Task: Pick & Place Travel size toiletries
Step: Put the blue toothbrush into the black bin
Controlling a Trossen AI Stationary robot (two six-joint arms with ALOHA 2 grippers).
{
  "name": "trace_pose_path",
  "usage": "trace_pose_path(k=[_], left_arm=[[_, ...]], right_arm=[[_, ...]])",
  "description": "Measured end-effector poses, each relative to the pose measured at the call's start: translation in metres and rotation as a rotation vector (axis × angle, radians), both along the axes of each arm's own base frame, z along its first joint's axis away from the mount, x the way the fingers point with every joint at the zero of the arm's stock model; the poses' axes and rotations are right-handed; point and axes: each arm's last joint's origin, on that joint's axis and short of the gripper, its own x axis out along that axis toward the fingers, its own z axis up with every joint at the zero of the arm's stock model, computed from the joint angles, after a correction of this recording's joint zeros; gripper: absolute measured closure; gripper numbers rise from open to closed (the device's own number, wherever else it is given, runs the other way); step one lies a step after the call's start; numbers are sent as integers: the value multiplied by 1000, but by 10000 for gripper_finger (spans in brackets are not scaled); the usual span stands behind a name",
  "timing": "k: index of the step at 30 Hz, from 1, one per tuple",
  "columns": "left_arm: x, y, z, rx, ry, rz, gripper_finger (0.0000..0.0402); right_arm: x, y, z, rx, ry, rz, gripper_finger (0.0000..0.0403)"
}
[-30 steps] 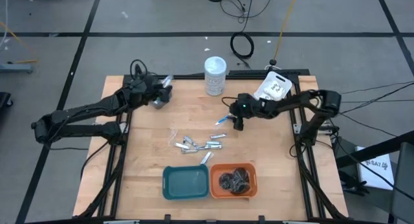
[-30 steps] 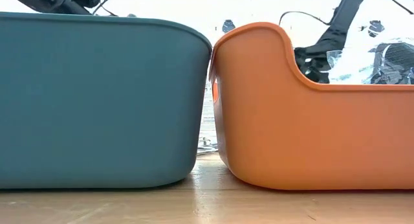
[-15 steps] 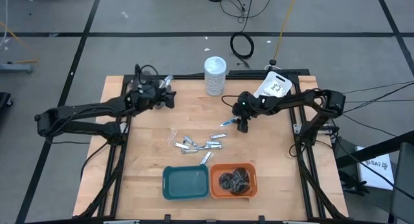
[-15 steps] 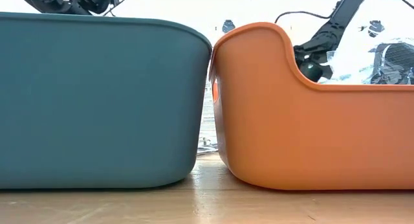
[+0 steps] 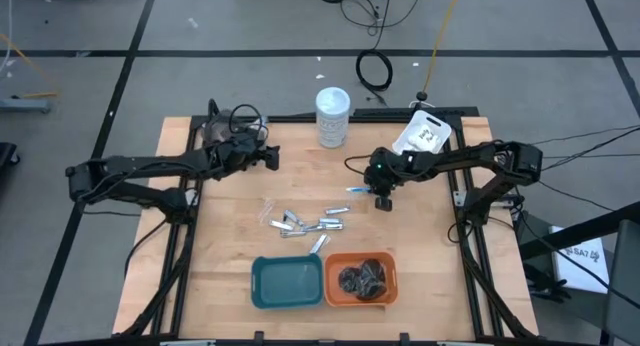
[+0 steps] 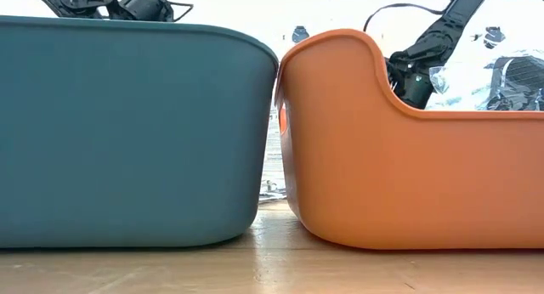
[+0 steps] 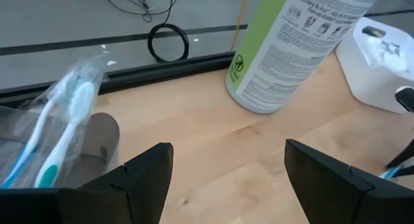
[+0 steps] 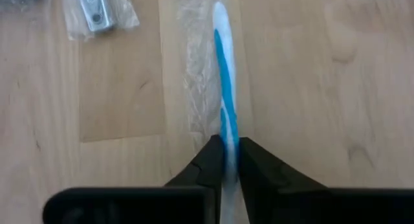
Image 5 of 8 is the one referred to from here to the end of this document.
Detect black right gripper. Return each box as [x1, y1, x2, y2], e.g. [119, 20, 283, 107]
[363, 146, 417, 213]

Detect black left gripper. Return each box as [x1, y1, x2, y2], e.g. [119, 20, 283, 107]
[202, 130, 281, 181]

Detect bagged black hair ties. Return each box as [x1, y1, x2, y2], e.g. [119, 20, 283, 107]
[355, 258, 390, 302]
[337, 265, 365, 294]

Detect empty clear plastic bag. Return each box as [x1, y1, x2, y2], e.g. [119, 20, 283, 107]
[256, 197, 278, 226]

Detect white green wipes canister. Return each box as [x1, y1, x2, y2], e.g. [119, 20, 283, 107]
[314, 86, 352, 150]

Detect white plastic bag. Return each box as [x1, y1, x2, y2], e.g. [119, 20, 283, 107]
[390, 108, 453, 156]

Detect orange plastic bin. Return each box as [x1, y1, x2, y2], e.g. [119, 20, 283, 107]
[323, 250, 400, 308]

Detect teal plastic bin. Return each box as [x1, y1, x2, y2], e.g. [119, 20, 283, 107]
[250, 253, 325, 310]

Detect white printed box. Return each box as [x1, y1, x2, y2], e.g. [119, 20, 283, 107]
[549, 224, 612, 295]

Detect grey metal floor plate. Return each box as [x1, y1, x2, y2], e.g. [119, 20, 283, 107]
[0, 97, 53, 114]

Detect black aluminium table frame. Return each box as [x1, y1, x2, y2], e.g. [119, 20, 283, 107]
[112, 105, 541, 346]

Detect black camera cable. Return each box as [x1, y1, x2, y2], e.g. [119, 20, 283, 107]
[228, 103, 265, 137]

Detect coiled black cable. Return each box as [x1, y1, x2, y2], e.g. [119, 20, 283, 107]
[355, 49, 395, 93]

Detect yellow hanging cable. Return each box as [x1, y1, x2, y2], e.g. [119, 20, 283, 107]
[421, 0, 464, 96]

